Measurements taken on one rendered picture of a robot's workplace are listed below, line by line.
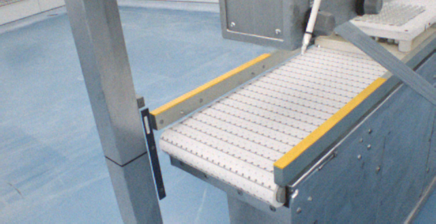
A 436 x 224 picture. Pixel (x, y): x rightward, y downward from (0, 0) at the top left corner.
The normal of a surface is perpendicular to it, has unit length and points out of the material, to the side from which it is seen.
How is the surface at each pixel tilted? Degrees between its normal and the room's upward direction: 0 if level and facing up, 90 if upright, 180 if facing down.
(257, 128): 0
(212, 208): 0
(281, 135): 0
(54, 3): 90
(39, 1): 90
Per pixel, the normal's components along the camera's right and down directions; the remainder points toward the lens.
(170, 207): -0.10, -0.89
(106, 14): 0.72, 0.24
